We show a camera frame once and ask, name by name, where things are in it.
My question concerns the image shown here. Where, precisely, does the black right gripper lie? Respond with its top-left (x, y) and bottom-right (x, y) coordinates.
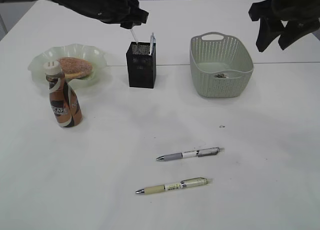
top-left (248, 0), bottom-right (320, 52)

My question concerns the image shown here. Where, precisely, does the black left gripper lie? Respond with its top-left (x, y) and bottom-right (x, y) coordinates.
top-left (51, 0), bottom-right (149, 29)

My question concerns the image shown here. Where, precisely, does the blue grey ballpoint pen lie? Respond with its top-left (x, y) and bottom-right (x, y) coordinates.
top-left (149, 32), bottom-right (156, 56)

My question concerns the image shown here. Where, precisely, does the round sugared bread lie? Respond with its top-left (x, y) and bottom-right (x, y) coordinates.
top-left (58, 57), bottom-right (93, 80)

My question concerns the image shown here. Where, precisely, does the paper piece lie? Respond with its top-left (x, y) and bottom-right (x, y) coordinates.
top-left (214, 73), bottom-right (230, 79)

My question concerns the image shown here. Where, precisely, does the brown coffee bottle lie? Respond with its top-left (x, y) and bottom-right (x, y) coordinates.
top-left (43, 61), bottom-right (83, 128)

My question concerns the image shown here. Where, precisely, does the pale green wavy plate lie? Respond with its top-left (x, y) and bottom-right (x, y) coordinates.
top-left (27, 44), bottom-right (107, 94)

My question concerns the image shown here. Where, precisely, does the black mesh pen holder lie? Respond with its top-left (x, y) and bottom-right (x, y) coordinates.
top-left (126, 42), bottom-right (157, 89)

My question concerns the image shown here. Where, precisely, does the pale green woven basket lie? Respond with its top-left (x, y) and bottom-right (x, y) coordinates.
top-left (189, 32), bottom-right (254, 98)

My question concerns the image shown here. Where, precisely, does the beige ballpoint pen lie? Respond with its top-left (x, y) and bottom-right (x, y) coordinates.
top-left (135, 177), bottom-right (213, 195)

